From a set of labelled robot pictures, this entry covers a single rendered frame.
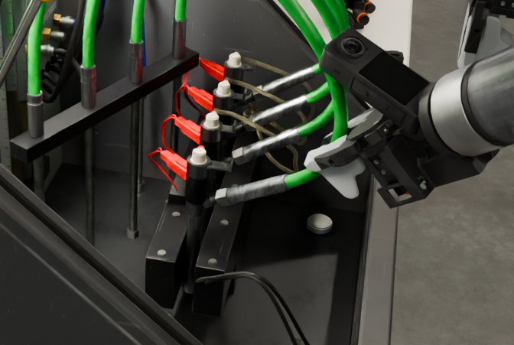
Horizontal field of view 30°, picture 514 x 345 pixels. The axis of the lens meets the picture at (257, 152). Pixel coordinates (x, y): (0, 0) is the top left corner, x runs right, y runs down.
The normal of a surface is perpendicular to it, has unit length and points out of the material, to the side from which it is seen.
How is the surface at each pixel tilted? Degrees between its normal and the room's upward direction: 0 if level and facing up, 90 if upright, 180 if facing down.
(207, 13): 90
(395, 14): 0
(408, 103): 19
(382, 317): 0
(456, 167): 103
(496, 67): 60
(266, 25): 90
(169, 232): 0
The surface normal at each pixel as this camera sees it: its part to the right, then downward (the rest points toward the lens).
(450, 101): -0.87, -0.16
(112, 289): 0.73, -0.49
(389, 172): -0.62, 0.58
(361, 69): 0.14, -0.59
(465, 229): 0.09, -0.82
